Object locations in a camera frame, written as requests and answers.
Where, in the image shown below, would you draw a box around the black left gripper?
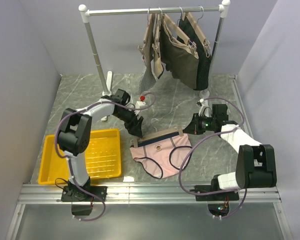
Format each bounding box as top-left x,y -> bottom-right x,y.
114,107 -> 144,139

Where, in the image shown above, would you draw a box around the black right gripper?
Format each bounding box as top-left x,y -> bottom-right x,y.
183,113 -> 217,135

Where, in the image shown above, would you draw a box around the beige clip hanger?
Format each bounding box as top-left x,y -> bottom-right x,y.
130,124 -> 185,148

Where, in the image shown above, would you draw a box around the pink underwear navy trim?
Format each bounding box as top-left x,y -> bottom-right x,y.
130,132 -> 192,179

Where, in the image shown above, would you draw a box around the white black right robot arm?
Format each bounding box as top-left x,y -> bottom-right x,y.
184,104 -> 277,202

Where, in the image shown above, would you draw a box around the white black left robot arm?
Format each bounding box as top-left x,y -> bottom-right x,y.
54,89 -> 144,202

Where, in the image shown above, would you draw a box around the grey striped hanging underwear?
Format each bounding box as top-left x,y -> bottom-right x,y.
139,14 -> 158,93

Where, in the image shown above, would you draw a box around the beige hanging underwear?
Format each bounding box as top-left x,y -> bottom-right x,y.
151,14 -> 166,80

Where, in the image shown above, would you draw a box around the olive green hanging underwear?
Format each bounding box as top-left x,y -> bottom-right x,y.
159,16 -> 199,89

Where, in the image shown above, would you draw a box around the black dotted hanging underwear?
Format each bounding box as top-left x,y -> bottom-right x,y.
178,18 -> 212,91

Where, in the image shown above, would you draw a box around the yellow plastic tray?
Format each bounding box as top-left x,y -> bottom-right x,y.
38,128 -> 122,185

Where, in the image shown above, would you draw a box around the white metal clothes rack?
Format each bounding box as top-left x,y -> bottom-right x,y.
78,0 -> 231,122

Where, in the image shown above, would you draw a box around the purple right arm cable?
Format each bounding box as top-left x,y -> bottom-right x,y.
177,97 -> 248,220

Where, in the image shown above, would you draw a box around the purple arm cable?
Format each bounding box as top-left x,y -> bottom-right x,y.
54,92 -> 157,222
177,97 -> 248,220

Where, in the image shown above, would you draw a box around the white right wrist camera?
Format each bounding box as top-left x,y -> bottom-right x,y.
197,98 -> 212,117

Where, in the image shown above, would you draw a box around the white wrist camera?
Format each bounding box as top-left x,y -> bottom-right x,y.
197,98 -> 212,117
135,95 -> 147,109

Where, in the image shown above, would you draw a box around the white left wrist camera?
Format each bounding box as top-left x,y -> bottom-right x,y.
135,95 -> 147,109

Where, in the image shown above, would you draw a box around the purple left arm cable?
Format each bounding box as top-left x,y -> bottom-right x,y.
54,92 -> 157,222

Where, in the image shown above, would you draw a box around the aluminium mounting rail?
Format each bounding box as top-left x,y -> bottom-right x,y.
6,182 -> 293,240

